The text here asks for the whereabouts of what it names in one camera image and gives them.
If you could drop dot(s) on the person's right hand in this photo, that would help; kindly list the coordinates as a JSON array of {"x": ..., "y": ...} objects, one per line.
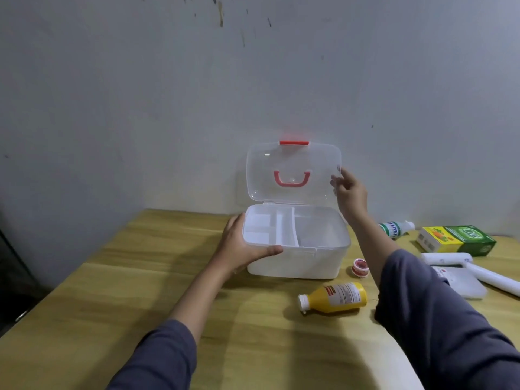
[{"x": 351, "y": 196}]

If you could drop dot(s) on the person's left hand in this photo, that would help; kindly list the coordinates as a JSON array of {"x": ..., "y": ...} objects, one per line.
[{"x": 235, "y": 247}]

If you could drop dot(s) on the white bottle green label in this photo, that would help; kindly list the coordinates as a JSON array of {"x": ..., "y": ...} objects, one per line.
[{"x": 396, "y": 229}]

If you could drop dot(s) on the white first aid box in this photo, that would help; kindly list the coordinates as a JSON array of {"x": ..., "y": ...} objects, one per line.
[{"x": 292, "y": 264}]

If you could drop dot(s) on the pink tape roll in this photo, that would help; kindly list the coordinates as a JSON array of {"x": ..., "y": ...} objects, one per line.
[{"x": 360, "y": 270}]

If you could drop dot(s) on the yellow medicine bottle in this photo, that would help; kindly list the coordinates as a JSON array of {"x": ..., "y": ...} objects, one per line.
[{"x": 337, "y": 298}]

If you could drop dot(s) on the green and yellow box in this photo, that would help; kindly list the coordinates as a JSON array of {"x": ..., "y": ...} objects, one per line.
[{"x": 463, "y": 239}]

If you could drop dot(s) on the white packet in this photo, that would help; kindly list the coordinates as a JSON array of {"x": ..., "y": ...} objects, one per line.
[{"x": 463, "y": 282}]

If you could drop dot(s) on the person's left forearm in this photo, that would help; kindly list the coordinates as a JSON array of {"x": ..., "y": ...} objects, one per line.
[{"x": 191, "y": 304}]

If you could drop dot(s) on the person's right forearm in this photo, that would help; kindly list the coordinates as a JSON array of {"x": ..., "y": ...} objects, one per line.
[{"x": 426, "y": 320}]

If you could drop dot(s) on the dark metal door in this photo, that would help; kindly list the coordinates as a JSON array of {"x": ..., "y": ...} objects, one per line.
[{"x": 12, "y": 280}]

